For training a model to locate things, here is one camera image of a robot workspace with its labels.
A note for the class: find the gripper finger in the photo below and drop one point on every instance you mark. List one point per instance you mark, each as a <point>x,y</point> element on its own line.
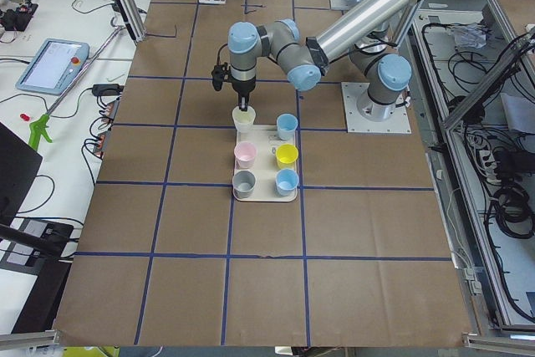
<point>246,105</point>
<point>241,105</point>

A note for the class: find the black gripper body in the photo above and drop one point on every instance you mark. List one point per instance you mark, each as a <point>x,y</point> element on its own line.
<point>242,89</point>

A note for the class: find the white plastic cup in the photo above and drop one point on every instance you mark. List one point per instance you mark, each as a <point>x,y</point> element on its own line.
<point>243,119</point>

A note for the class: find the light blue plastic cup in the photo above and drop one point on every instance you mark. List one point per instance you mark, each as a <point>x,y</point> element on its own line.
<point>286,126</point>

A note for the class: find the pink plastic cup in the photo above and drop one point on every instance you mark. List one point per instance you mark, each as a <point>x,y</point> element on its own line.
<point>245,153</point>

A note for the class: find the yellow plastic cup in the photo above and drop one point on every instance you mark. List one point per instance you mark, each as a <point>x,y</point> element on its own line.
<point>286,156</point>

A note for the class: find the grey plastic cup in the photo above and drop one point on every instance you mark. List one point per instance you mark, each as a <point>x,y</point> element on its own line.
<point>243,184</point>

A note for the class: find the beige plastic tray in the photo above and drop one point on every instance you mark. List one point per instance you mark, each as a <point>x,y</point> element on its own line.
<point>265,168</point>

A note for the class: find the black power adapter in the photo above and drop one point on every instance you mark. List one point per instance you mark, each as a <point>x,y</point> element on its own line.
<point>106,89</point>

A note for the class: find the blue teach pendant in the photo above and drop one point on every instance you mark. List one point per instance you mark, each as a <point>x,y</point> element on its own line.
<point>53,67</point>

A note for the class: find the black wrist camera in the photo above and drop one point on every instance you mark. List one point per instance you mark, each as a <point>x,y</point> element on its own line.
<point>220,75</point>

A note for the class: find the green handled grabber tool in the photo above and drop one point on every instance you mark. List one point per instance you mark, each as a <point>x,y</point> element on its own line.
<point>38,128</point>

